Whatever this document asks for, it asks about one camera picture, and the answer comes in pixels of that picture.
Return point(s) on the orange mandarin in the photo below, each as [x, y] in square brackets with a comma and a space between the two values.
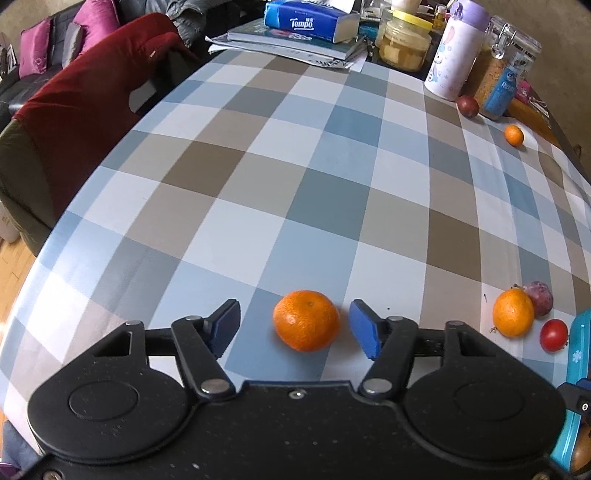
[306, 320]

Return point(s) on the red tomato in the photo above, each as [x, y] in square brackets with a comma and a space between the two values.
[554, 335]

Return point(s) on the blue tissue pack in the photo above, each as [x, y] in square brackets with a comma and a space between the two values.
[309, 21]

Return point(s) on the grey jacket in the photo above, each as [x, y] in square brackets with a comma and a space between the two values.
[184, 18]

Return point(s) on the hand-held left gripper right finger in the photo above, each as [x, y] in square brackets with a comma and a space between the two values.
[364, 334]

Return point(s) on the yellow lid jar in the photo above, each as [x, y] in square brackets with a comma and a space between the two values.
[406, 42]

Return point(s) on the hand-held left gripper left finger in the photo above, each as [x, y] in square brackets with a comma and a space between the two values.
[226, 330]

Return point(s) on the magenta pillow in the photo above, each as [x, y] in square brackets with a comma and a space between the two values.
[97, 21]
[34, 46]

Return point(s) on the small orange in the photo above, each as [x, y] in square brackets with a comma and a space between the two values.
[514, 135]

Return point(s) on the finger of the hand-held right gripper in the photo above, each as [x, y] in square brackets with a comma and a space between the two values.
[572, 396]

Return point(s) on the dark red cloth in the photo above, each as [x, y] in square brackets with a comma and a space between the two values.
[87, 92]

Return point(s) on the large orange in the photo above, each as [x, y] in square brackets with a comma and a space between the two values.
[513, 312]

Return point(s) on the dark red plum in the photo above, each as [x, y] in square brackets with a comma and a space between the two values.
[467, 105]

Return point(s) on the purple plum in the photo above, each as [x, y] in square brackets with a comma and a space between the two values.
[540, 297]

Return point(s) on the glass jar with blue label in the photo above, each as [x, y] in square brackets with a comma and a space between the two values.
[503, 69]

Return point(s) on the pink pencil case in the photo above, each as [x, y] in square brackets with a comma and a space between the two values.
[526, 90]

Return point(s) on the stack of books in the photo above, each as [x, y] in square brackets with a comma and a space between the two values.
[295, 50]

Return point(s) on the brown kiwi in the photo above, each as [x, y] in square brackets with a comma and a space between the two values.
[583, 448]

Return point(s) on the olive green chair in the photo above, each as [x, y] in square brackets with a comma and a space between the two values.
[18, 184]

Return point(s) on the white bottle with lilac cap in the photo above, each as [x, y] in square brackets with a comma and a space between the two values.
[455, 50]

